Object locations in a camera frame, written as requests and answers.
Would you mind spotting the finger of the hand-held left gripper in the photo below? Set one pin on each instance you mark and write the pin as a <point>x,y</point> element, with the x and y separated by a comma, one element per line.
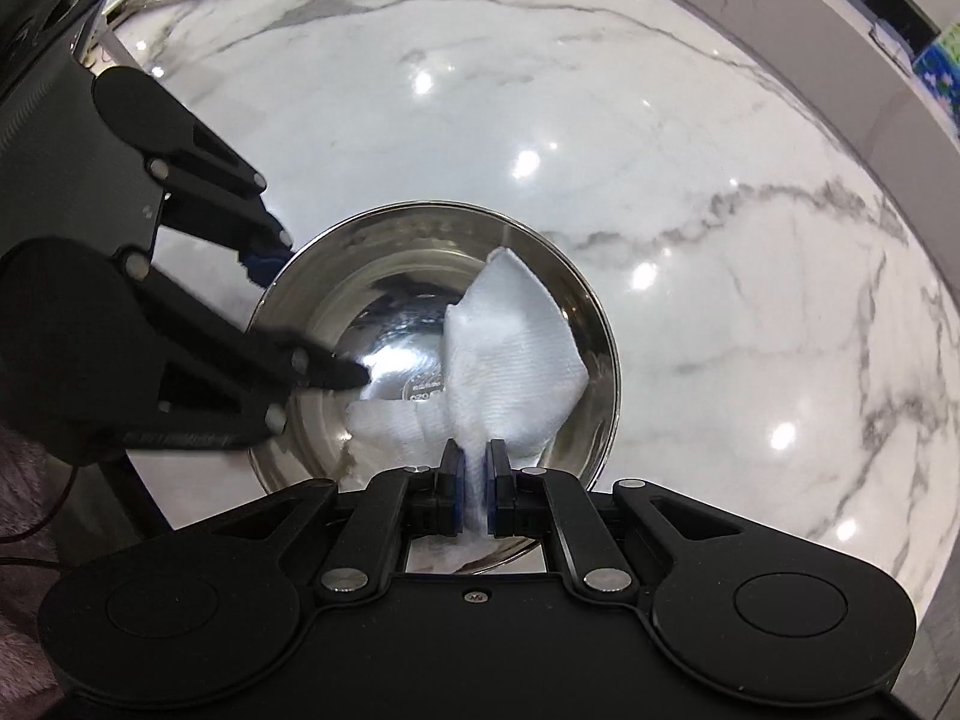
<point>322,371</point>
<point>262,262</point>

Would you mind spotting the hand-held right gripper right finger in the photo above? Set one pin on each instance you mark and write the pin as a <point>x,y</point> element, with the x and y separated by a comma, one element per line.
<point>499,495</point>

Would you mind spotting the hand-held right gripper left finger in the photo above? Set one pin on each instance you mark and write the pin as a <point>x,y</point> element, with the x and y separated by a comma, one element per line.
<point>452,495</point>

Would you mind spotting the steel bowl with blue outside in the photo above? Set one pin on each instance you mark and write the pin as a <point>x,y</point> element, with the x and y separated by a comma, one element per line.
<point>375,300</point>

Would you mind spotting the white cloth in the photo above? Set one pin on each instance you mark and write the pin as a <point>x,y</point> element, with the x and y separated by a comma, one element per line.
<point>510,360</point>

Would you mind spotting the lotus painting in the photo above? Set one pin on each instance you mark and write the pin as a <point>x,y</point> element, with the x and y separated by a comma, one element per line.
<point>937,79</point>

